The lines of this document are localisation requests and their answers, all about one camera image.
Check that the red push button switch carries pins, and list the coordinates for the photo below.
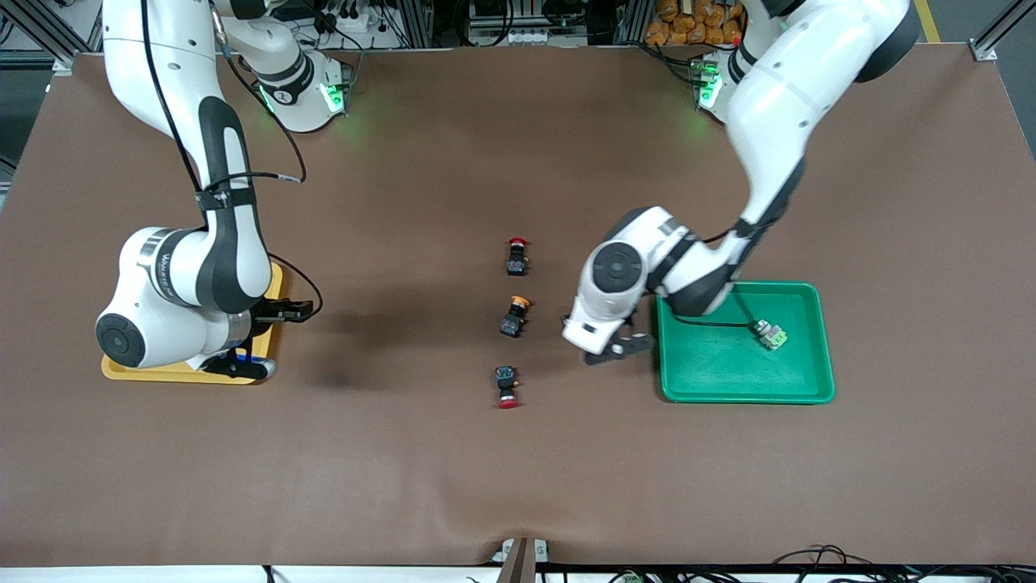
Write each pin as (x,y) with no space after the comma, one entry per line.
(507,380)
(517,261)

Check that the yellow plastic tray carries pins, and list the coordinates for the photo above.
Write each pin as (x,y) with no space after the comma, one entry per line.
(162,374)

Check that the green plastic tray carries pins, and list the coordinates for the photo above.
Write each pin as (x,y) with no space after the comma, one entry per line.
(728,372)

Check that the bag of orange items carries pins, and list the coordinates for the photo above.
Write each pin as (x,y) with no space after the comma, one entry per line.
(680,20)

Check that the metal mat clamp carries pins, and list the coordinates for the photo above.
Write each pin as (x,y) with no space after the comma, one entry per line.
(520,559)

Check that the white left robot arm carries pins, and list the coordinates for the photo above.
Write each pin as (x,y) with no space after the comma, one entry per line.
(777,105)

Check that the long white power strip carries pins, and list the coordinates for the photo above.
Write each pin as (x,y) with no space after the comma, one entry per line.
(526,37)

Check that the white power strip with plugs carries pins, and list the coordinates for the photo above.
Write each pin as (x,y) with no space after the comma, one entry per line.
(364,32)

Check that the small-cap yellow push button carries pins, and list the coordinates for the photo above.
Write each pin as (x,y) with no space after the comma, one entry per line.
(513,320)

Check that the brown table mat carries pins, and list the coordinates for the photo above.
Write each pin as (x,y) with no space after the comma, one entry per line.
(518,470)

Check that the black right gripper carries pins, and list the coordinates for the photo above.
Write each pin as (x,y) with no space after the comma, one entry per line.
(273,310)

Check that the green square push button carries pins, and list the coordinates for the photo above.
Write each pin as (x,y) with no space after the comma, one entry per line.
(771,335)

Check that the aluminium frame profile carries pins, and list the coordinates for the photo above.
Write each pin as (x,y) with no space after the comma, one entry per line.
(991,40)
(48,40)

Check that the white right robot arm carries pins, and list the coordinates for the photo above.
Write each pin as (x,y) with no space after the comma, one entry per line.
(194,267)

